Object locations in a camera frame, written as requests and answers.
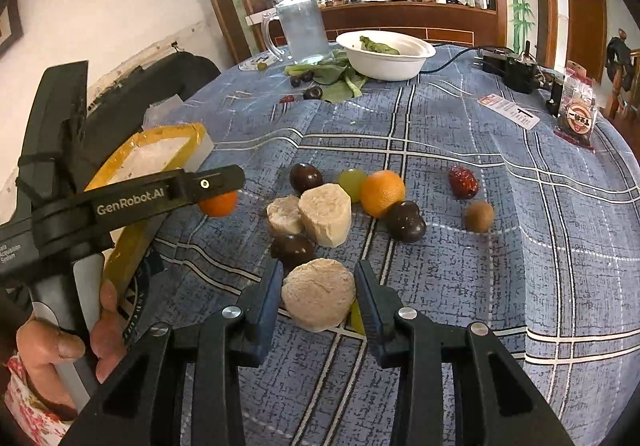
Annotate green leaves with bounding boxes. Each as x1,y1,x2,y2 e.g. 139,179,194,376
284,50,368,103

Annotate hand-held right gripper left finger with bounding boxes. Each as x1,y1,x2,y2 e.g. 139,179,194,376
59,258,285,446

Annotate white bowl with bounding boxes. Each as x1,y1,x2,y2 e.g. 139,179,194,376
336,30,437,81

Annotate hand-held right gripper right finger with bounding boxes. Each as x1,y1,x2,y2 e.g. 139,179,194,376
354,260,576,446

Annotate wooden railing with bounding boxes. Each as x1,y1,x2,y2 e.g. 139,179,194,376
607,51,640,122

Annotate small black device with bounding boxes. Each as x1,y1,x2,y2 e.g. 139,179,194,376
545,76,568,116

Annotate person's left forearm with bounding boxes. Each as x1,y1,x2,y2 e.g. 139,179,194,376
0,351,76,446

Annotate dark blue printed bag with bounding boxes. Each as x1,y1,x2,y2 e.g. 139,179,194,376
107,246,166,352

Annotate clear snack packet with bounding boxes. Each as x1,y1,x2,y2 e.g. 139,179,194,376
552,61,601,154

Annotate large red date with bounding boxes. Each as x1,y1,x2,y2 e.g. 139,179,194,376
448,166,480,200

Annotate large orange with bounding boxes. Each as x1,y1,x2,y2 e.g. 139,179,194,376
360,169,406,219

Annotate white card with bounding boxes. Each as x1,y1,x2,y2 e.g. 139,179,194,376
477,93,541,129

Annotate brown kiwi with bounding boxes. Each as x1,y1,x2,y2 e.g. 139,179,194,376
465,200,495,233

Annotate small orange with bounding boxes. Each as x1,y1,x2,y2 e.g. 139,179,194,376
198,188,239,218

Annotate tall white peeled chunk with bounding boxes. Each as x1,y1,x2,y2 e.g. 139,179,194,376
298,183,353,248

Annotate dark cloth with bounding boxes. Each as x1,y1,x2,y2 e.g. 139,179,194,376
605,28,636,92

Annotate black electronic device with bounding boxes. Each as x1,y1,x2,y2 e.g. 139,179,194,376
482,41,543,94

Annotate wooden sideboard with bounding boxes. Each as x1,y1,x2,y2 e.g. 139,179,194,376
320,1,501,47

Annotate black cable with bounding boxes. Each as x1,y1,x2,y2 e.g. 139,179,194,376
419,45,506,75

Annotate round white peeled chunk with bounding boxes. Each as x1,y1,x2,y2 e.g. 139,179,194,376
281,257,357,332

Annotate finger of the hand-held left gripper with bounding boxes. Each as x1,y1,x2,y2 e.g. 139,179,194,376
165,164,246,203

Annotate person's left hand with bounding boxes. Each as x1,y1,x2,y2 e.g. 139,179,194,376
15,278,128,413

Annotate yellow plastic bag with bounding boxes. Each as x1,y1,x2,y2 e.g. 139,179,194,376
82,122,216,297

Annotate large green grape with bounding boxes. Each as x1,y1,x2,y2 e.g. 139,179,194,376
337,168,368,203

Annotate clear glass mug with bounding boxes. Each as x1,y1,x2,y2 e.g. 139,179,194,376
261,0,333,65

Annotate clear plastic bag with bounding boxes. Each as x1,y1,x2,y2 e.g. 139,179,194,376
144,93,183,127

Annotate wooden door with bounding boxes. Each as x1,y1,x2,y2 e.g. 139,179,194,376
564,0,608,87

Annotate dark purple passion fruit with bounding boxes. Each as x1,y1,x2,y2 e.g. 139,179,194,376
270,233,317,277
385,200,427,244
289,163,324,193

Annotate small white peeled chunk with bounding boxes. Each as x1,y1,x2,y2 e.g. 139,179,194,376
265,195,306,237

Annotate blue plaid tablecloth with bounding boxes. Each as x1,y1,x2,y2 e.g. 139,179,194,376
90,42,640,446

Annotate green vegetable piece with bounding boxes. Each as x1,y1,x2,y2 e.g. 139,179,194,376
358,34,402,57

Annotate yellow green grape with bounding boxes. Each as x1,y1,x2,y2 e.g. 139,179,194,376
348,298,368,336

